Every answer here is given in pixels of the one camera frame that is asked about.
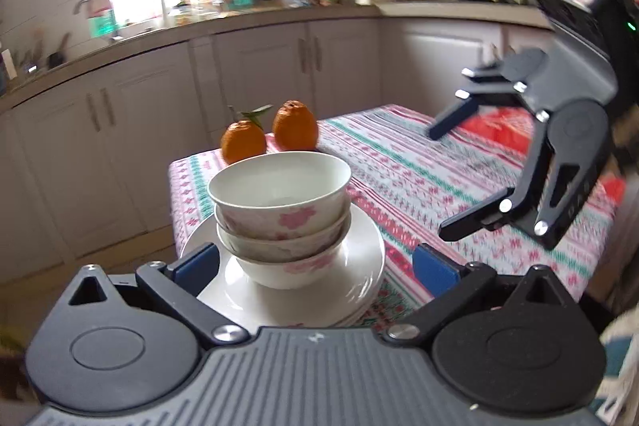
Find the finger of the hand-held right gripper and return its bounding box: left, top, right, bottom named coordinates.
left=427, top=48, right=549, bottom=141
left=438, top=141, right=597, bottom=251

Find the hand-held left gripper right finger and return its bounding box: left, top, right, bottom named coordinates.
left=382, top=243, right=585, bottom=347

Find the stone kitchen countertop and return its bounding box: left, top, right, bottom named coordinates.
left=0, top=0, right=552, bottom=107

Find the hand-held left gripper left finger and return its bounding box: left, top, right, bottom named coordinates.
left=55, top=242, right=250, bottom=347

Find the white bowl with pink flowers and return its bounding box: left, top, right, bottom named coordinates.
left=208, top=151, right=353, bottom=240
left=215, top=205, right=352, bottom=264
left=232, top=226, right=346, bottom=290

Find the patterned red green tablecloth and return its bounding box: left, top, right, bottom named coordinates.
left=169, top=104, right=617, bottom=333

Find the white plate with fruit print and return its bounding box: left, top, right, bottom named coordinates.
left=324, top=266, right=386, bottom=326
left=319, top=291, right=380, bottom=329
left=180, top=201, right=386, bottom=323

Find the green dish soap bottle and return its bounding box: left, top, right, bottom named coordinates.
left=88, top=0, right=117, bottom=39

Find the orange with green leaf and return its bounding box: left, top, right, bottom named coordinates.
left=221, top=105, right=274, bottom=166

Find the orange with knobbly top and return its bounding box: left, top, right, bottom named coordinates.
left=273, top=101, right=319, bottom=153

